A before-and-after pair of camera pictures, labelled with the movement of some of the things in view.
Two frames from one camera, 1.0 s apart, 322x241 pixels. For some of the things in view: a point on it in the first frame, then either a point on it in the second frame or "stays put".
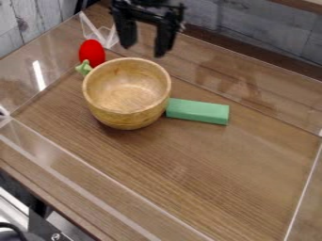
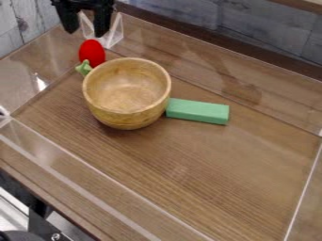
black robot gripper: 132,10 → 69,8
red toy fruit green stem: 90,54 stays put
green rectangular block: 197,111 stays put
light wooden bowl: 127,90 stays put
